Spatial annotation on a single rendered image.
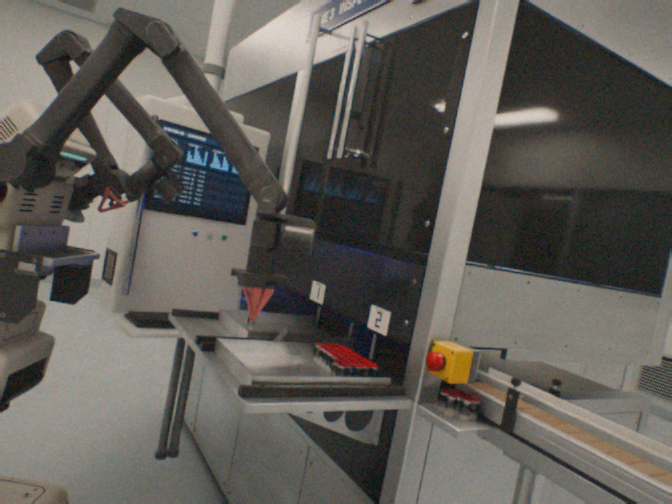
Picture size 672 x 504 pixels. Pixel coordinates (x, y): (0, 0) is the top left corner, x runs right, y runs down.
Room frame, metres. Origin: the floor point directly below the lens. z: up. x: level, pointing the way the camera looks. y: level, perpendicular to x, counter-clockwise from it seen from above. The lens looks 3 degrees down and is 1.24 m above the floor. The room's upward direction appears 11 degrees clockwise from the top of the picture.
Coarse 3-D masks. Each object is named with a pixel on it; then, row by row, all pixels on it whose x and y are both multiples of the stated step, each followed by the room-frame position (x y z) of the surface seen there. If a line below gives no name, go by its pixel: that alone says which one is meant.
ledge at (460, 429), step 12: (420, 408) 1.08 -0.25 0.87; (432, 408) 1.08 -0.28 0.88; (432, 420) 1.05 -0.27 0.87; (444, 420) 1.02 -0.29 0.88; (456, 420) 1.04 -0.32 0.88; (468, 420) 1.05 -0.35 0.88; (480, 420) 1.06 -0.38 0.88; (456, 432) 0.98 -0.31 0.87; (468, 432) 0.99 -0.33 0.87; (480, 432) 1.01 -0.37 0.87; (492, 432) 1.03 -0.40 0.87
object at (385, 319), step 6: (372, 306) 1.30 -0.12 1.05; (372, 312) 1.29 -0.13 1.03; (384, 312) 1.25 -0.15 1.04; (390, 312) 1.23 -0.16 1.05; (372, 318) 1.29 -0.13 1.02; (384, 318) 1.24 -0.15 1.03; (372, 324) 1.28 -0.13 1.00; (378, 324) 1.26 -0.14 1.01; (384, 324) 1.24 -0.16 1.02; (378, 330) 1.26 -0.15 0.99; (384, 330) 1.24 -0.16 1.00
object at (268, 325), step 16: (224, 320) 1.49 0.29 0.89; (240, 320) 1.57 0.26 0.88; (256, 320) 1.60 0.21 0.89; (272, 320) 1.63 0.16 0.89; (288, 320) 1.66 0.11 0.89; (304, 320) 1.69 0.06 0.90; (240, 336) 1.36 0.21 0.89; (256, 336) 1.33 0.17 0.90; (272, 336) 1.35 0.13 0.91; (288, 336) 1.37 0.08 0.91; (304, 336) 1.40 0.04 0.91; (320, 336) 1.43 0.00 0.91
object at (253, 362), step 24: (240, 360) 1.16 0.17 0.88; (264, 360) 1.19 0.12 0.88; (288, 360) 1.23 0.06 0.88; (312, 360) 1.27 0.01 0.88; (264, 384) 0.98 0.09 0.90; (288, 384) 1.01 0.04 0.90; (312, 384) 1.03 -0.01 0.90; (336, 384) 1.06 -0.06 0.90; (360, 384) 1.09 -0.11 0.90; (384, 384) 1.13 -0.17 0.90
